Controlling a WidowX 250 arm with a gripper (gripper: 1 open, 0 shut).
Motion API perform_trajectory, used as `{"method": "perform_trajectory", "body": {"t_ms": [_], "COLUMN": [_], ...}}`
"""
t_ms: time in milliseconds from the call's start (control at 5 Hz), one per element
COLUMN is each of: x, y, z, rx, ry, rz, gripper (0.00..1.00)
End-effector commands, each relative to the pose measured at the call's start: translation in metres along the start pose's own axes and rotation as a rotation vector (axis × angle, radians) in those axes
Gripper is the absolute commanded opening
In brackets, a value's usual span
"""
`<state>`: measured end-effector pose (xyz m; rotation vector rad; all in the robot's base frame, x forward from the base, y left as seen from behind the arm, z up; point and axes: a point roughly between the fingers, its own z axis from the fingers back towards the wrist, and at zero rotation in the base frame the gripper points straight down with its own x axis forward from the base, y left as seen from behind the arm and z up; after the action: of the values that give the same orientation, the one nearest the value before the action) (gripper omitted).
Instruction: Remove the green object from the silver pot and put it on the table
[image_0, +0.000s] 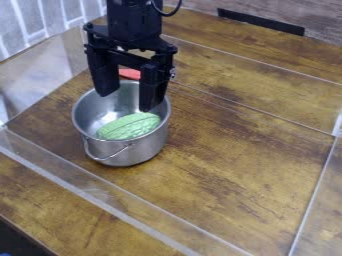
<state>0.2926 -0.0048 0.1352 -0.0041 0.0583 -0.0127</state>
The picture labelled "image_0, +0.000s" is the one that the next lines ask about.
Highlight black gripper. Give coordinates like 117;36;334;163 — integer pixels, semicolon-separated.
83;0;178;112

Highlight silver metal pot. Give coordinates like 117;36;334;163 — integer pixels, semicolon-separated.
72;80;171;167

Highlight green bumpy toy vegetable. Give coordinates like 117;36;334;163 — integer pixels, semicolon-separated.
96;112;160;140

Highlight red handled metal spatula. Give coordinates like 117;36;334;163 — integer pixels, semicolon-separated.
119;68;140;80

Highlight black cable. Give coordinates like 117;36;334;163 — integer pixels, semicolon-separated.
149;0;183;18

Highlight black wall strip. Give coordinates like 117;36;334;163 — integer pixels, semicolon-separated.
216;8;304;36

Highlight clear acrylic barrier wall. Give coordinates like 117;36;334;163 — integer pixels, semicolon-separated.
0;24;342;256

